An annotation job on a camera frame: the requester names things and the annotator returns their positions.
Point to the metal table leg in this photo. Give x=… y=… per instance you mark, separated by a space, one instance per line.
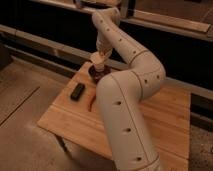
x=61 y=143

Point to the wooden table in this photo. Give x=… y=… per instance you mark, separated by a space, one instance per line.
x=166 y=114

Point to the dark ceramic bowl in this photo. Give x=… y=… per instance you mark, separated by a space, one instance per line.
x=96 y=76

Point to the red chili pepper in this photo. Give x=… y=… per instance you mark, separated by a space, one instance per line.
x=93 y=98

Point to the black rectangular block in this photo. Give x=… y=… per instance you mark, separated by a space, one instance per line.
x=78 y=90

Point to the white ceramic cup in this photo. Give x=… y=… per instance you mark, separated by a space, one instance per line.
x=98 y=61

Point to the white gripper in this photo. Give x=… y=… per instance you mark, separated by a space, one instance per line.
x=104 y=50

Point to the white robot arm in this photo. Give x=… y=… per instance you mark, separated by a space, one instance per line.
x=118 y=95

